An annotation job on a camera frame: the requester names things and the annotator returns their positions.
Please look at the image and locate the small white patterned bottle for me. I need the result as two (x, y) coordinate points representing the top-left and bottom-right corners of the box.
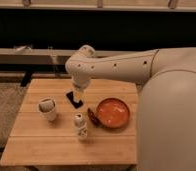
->
(74, 113), (88, 140)

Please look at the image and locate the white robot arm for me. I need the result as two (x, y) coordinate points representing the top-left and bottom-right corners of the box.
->
(65, 45), (196, 171)

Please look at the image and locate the black smartphone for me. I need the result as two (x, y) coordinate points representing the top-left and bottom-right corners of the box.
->
(66, 91), (83, 109)

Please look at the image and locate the dark red snack packet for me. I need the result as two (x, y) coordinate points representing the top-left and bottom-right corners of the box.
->
(87, 108), (100, 126)

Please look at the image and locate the white cup with contents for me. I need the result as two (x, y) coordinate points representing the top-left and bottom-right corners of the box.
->
(38, 98), (57, 122)

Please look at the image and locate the orange round plate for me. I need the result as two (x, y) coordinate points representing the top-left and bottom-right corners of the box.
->
(96, 98), (130, 129)

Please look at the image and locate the wooden table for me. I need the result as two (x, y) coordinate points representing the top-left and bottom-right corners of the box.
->
(0, 79), (136, 166)

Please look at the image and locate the long grey bench rail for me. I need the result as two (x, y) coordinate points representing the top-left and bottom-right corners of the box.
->
(0, 47), (132, 66)

